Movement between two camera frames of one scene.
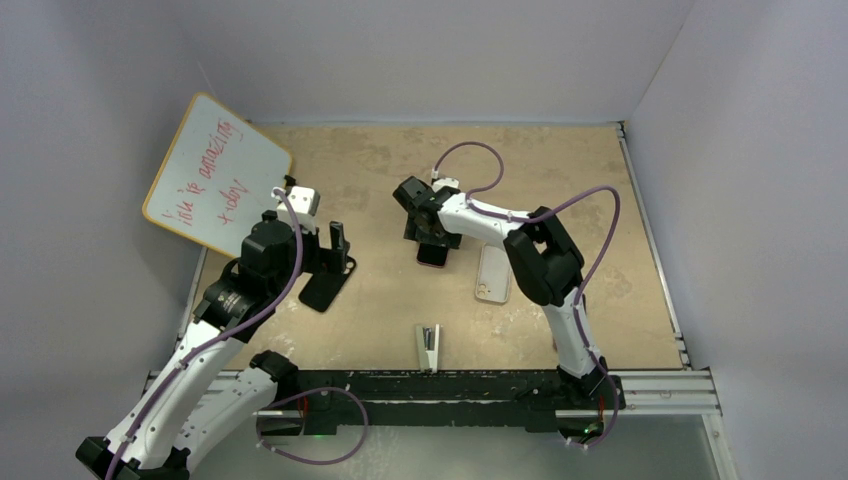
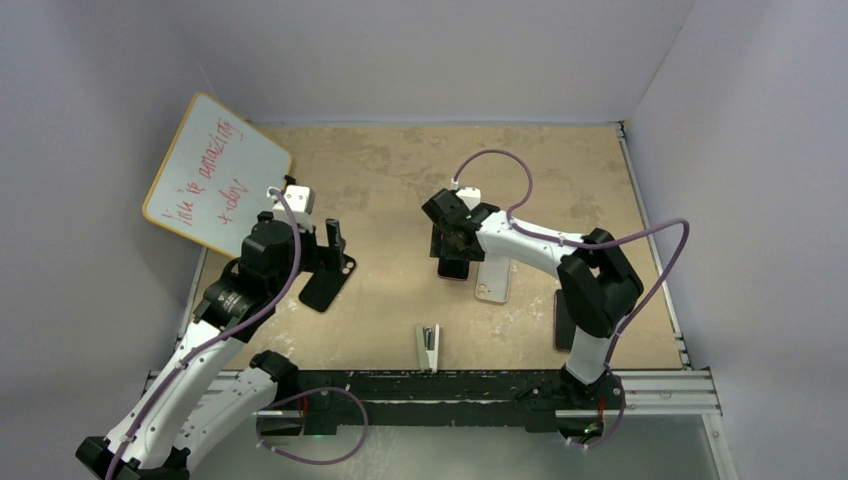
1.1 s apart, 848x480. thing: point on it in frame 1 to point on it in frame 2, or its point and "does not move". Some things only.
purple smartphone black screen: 432,255 to 453,269
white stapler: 428,340 does not move
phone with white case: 493,279 does not move
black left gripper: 330,260 does not move
